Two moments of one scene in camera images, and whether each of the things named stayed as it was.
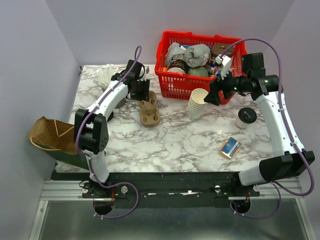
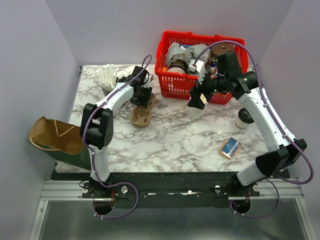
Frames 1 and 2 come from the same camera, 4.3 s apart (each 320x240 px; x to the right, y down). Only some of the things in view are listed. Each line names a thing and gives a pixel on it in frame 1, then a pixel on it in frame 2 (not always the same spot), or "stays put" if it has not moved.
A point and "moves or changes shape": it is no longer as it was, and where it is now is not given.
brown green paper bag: (58, 138) stays put
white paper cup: (241, 124) stays put
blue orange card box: (231, 148) stays put
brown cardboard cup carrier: (149, 114) moves or changes shape
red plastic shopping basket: (177, 86) stays put
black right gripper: (212, 97) to (195, 92)
